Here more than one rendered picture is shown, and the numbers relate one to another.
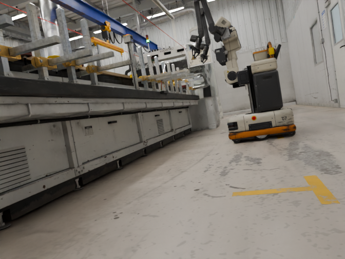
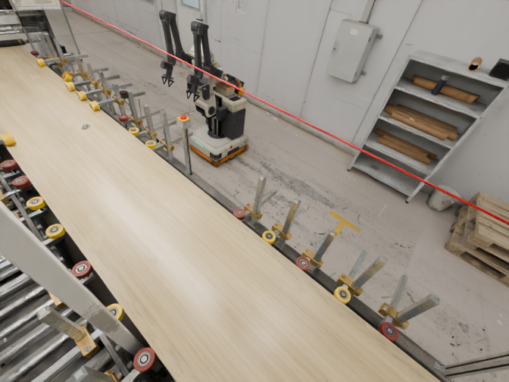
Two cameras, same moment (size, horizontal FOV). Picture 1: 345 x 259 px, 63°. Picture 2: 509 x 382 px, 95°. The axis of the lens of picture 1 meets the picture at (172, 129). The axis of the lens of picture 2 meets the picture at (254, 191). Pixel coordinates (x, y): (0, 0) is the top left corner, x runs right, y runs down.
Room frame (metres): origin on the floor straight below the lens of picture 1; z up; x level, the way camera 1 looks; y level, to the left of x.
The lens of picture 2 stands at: (1.71, 1.49, 2.09)
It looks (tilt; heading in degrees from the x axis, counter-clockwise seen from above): 45 degrees down; 287
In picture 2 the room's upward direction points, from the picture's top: 10 degrees clockwise
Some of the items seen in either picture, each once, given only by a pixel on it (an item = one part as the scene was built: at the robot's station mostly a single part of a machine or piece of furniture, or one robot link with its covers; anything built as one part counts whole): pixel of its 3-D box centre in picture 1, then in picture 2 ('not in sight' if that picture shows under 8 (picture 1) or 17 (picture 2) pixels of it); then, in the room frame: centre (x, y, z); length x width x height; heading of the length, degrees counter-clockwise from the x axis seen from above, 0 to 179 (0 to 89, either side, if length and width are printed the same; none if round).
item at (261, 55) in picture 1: (260, 57); (225, 88); (3.11, -1.09, 0.87); 0.23 x 0.15 x 0.11; 164
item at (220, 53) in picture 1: (222, 54); (198, 86); (3.23, -0.70, 0.99); 0.28 x 0.16 x 0.22; 164
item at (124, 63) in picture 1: (103, 68); (257, 205); (2.01, 0.41, 0.82); 0.43 x 0.03 x 0.04; 73
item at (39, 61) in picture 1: (44, 63); (312, 258); (1.53, 0.62, 0.80); 0.14 x 0.06 x 0.05; 163
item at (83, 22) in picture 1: (89, 54); (257, 202); (1.99, 0.48, 0.93); 0.04 x 0.04 x 0.48; 73
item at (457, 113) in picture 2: not in sight; (412, 133); (0.81, -1.67, 0.78); 0.90 x 0.45 x 1.55; 163
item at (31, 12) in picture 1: (38, 49); (319, 255); (1.51, 0.63, 0.87); 0.04 x 0.04 x 0.48; 73
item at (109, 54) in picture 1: (82, 61); (285, 224); (1.77, 0.48, 0.83); 0.43 x 0.03 x 0.04; 73
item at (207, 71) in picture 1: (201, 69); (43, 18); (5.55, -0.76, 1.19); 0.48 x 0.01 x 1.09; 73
